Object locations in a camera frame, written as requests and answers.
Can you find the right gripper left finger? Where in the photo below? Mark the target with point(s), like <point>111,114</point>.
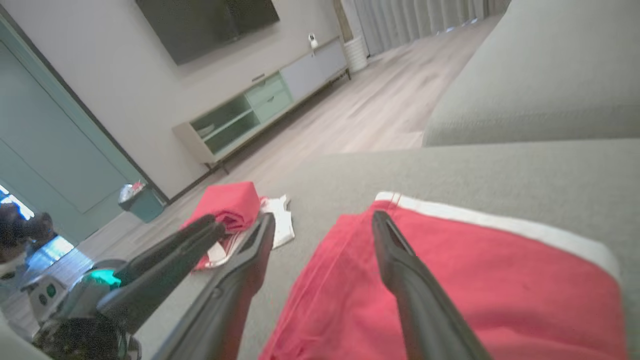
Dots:
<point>230,305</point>

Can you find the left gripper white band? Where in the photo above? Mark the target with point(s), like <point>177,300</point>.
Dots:
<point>80,300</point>

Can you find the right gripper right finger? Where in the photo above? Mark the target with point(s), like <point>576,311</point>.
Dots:
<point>425,310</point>

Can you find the red shorts with white trim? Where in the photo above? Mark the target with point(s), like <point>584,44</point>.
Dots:
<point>500,300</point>

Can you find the teal waste bin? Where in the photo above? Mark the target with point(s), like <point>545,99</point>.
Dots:
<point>147,206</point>

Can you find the person with dark hair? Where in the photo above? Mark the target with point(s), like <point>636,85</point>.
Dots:
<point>20,230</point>

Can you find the teal door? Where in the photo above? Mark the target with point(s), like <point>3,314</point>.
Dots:
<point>50,140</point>

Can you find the white and green TV cabinet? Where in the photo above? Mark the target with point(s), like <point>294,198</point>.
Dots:
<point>315,70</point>

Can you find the grey fabric sofa seat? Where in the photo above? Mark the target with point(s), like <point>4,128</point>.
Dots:
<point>540,75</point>

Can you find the white ribbed cylinder bin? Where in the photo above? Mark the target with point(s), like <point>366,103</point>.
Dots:
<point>356,54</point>

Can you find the grey pleated curtains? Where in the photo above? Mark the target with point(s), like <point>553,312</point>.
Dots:
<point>425,17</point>

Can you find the black wall television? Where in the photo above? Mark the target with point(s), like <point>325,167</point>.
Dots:
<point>200,25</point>

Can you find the small white security camera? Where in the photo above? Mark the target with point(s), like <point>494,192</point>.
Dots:
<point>313,41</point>

